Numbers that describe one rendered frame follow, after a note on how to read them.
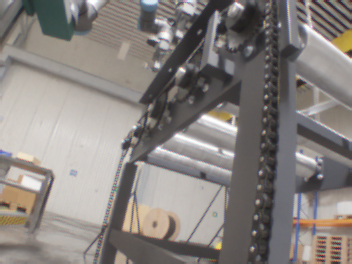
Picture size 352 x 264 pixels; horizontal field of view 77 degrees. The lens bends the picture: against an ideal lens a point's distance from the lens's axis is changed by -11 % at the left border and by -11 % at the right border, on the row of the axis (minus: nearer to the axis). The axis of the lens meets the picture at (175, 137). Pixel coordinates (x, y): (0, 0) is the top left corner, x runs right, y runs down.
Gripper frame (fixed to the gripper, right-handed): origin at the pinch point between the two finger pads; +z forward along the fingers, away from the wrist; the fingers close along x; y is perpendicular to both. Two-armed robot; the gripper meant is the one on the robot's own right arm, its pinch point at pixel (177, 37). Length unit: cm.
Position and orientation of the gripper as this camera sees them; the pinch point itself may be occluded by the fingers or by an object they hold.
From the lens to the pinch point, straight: 103.5
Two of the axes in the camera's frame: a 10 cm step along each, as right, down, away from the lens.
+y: -9.0, -3.1, -3.1
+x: 3.9, -2.6, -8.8
